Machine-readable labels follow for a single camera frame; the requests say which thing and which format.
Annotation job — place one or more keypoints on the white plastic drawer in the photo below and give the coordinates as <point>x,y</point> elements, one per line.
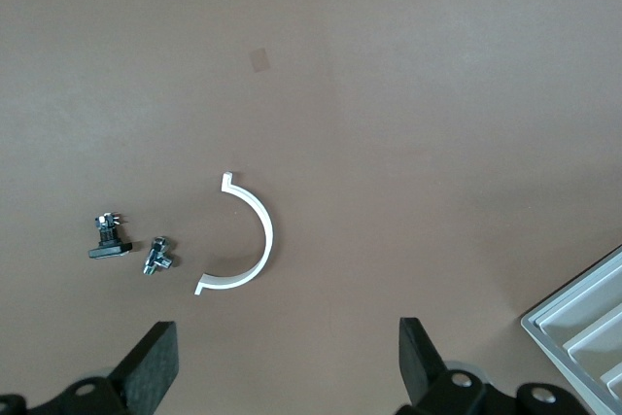
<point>583,318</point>
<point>616,381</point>
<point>607,347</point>

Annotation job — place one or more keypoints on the white drawer cabinet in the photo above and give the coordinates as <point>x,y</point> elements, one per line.
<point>532,325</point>

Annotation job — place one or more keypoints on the black flat cap switch part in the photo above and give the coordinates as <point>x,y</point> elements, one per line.
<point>109,251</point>

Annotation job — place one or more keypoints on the silver metal fitting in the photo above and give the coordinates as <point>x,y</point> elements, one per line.
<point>156,259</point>

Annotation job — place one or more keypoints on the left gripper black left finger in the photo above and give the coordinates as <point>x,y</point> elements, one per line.
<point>150,361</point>

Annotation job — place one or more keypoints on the translucent tape patch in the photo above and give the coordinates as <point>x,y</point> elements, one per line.
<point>258,59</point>

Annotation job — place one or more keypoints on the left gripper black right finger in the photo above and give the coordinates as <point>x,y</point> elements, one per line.
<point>418,361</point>

